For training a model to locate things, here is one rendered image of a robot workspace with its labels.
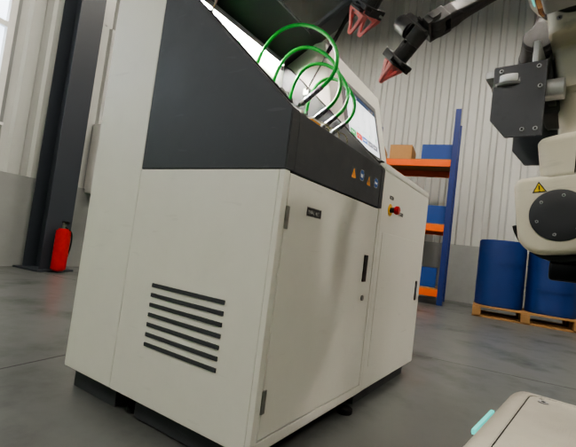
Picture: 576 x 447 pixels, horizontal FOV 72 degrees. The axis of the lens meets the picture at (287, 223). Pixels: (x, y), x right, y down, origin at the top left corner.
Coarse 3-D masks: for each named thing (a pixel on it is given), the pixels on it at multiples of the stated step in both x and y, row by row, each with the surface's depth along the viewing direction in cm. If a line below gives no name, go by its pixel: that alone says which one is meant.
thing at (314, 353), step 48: (288, 192) 103; (336, 192) 126; (288, 240) 105; (336, 240) 128; (288, 288) 106; (336, 288) 131; (288, 336) 108; (336, 336) 133; (288, 384) 110; (336, 384) 136
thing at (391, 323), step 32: (320, 96) 181; (384, 160) 232; (384, 192) 161; (416, 192) 198; (384, 224) 164; (416, 224) 202; (384, 256) 166; (416, 256) 206; (384, 288) 169; (416, 288) 210; (384, 320) 172; (384, 352) 175
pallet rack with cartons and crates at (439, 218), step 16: (400, 160) 637; (416, 160) 627; (432, 160) 617; (448, 160) 610; (432, 176) 693; (448, 176) 680; (448, 192) 602; (432, 208) 624; (448, 208) 600; (432, 224) 607; (448, 224) 597; (448, 240) 670; (448, 256) 667; (432, 272) 620; (432, 288) 600
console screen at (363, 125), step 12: (348, 84) 200; (360, 96) 213; (348, 108) 194; (360, 108) 209; (372, 108) 227; (360, 120) 206; (372, 120) 223; (360, 132) 203; (372, 132) 219; (372, 144) 216
